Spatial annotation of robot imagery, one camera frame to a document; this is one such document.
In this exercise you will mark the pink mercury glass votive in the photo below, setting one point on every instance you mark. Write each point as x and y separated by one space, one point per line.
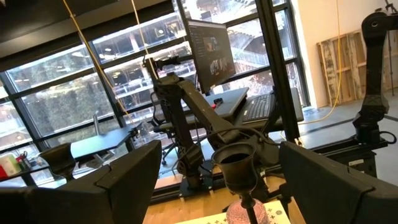
234 213

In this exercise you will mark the black rig post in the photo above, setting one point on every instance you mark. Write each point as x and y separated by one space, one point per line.
273 62

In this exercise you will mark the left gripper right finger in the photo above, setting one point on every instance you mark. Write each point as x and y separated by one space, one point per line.
342 199

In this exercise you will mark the black metal candlestick holder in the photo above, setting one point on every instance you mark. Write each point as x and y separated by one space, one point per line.
236 174
59 160

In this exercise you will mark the black office table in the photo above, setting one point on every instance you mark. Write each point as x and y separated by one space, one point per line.
99 143

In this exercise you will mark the wooden pallet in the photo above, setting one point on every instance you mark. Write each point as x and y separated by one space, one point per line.
342 68

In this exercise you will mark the black rig crossbar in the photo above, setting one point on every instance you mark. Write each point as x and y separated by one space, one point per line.
335 144

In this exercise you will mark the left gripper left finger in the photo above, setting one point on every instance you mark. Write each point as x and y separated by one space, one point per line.
93 199

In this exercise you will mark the black sit-stand desk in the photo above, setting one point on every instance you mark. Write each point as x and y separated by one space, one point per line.
230 102

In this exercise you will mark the black computer monitor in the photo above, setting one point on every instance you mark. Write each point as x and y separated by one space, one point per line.
211 53

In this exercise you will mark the red box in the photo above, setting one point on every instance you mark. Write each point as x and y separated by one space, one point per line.
2 172

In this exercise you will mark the red and black tool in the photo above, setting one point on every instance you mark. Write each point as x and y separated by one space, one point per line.
218 103

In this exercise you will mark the black keyboard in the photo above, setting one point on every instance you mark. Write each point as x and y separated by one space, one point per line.
258 107

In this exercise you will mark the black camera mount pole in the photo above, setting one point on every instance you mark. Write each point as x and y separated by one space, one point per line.
161 62

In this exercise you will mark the black mesh office chair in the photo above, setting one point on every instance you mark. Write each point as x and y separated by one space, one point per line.
158 115

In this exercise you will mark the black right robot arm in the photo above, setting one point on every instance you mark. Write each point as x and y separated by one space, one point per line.
202 109

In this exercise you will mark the black aluminium table frame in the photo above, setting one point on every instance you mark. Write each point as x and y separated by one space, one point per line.
168 194

